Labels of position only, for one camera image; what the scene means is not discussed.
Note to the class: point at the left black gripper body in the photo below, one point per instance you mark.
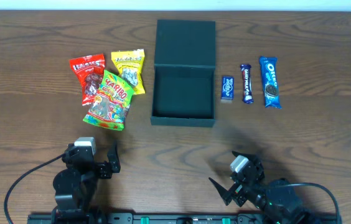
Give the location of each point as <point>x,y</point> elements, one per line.
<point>101,170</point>

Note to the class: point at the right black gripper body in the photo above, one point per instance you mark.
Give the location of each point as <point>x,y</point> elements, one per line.
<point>238,191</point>

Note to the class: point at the green Haribo gummy bag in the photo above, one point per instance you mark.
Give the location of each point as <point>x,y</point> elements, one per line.
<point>111,103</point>

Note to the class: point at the purple Dairy Milk bar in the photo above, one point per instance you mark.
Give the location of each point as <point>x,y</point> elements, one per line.
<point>247,91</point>

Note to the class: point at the red Hacks candy bag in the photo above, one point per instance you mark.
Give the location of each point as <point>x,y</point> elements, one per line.
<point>89,71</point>

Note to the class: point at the yellow Hacks candy bag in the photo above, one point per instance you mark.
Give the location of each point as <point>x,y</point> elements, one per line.
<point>130,64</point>

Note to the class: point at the blue Oreo cookie pack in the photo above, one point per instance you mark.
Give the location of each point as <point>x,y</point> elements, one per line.
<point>269,82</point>

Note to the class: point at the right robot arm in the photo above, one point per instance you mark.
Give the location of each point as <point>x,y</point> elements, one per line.
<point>277,200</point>

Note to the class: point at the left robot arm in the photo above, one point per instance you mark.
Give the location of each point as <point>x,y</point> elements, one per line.
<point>75,186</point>

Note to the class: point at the blue Eclipse mints pack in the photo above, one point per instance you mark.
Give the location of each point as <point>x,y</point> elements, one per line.
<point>227,88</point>

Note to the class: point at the dark green open box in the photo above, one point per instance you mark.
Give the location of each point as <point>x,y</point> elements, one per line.
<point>184,74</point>

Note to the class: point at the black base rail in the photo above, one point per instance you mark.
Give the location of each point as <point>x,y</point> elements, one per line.
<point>129,218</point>

